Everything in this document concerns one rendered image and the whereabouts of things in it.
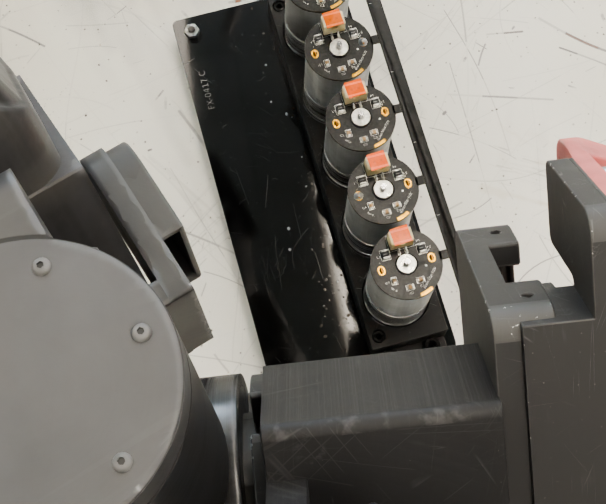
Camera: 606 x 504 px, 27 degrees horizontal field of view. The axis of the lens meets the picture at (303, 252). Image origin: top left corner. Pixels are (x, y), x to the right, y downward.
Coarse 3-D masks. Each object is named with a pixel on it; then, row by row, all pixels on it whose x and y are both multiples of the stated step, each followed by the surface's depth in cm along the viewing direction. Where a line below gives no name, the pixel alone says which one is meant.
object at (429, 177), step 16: (368, 0) 46; (384, 16) 46; (384, 32) 45; (384, 48) 45; (400, 64) 45; (400, 80) 45; (400, 96) 45; (400, 112) 45; (416, 112) 45; (416, 128) 44; (416, 144) 44; (432, 160) 44; (432, 176) 44; (432, 192) 44; (448, 208) 44; (448, 224) 43; (448, 240) 43; (448, 256) 43
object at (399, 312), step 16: (400, 256) 43; (432, 256) 43; (368, 272) 45; (400, 272) 43; (368, 288) 45; (368, 304) 46; (384, 304) 44; (400, 304) 44; (416, 304) 44; (384, 320) 46; (400, 320) 46
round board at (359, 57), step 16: (320, 32) 45; (336, 32) 45; (352, 32) 45; (368, 32) 45; (304, 48) 45; (320, 48) 45; (352, 48) 45; (368, 48) 45; (320, 64) 45; (336, 64) 45; (352, 64) 45; (368, 64) 45; (336, 80) 45
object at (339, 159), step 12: (360, 108) 45; (384, 108) 45; (336, 120) 44; (360, 120) 44; (324, 144) 47; (336, 144) 45; (384, 144) 45; (324, 156) 48; (336, 156) 46; (348, 156) 45; (360, 156) 45; (324, 168) 48; (336, 168) 47; (348, 168) 46; (336, 180) 48; (348, 180) 47
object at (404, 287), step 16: (384, 240) 43; (416, 240) 43; (432, 240) 43; (384, 256) 43; (416, 256) 43; (416, 272) 43; (432, 272) 43; (384, 288) 43; (400, 288) 43; (416, 288) 43; (432, 288) 43
